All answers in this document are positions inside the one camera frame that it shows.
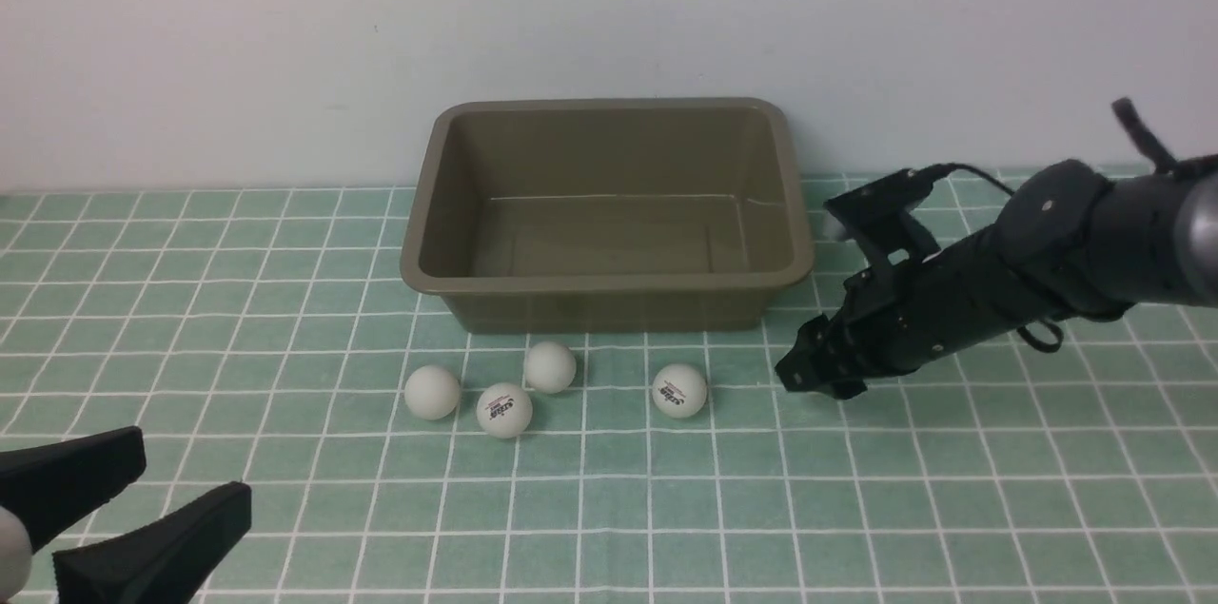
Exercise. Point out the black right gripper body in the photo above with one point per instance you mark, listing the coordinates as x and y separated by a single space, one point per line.
962 296

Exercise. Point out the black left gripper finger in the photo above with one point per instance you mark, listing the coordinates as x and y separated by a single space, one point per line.
167 561
51 487

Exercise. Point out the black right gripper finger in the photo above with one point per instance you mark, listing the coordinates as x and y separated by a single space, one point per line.
795 369
839 387

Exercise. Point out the white logo ping-pong ball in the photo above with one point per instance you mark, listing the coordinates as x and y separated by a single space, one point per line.
679 391
504 410

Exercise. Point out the plain white ping-pong ball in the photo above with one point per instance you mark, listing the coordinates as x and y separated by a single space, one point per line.
432 392
549 367

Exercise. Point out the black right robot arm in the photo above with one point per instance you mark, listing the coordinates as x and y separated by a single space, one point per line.
1069 243

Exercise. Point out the olive plastic bin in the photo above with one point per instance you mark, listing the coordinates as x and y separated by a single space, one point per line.
608 216

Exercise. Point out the green checkered tablecloth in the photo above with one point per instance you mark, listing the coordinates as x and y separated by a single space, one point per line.
266 335

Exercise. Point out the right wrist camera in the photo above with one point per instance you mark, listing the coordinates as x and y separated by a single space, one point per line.
879 218

